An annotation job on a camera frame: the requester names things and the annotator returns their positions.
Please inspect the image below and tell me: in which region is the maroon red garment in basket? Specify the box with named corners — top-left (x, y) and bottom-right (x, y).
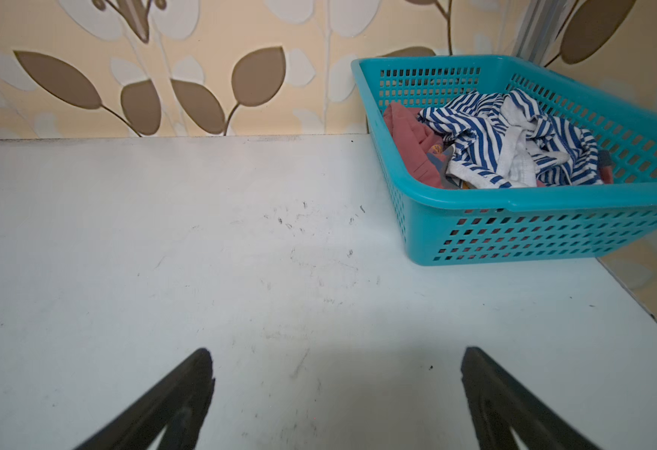
top-left (383, 102), bottom-right (455, 189)

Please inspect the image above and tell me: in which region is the teal plastic basket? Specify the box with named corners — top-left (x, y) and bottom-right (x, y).
top-left (351, 55), bottom-right (657, 266)

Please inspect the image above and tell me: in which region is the blue white striped tank top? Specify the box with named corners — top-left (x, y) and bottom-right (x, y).
top-left (416, 89), bottom-right (604, 189)

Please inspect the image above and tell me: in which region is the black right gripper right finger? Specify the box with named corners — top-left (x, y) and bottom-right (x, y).
top-left (461, 347), bottom-right (597, 449)

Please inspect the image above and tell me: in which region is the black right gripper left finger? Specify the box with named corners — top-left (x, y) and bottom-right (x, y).
top-left (78, 348), bottom-right (215, 449)

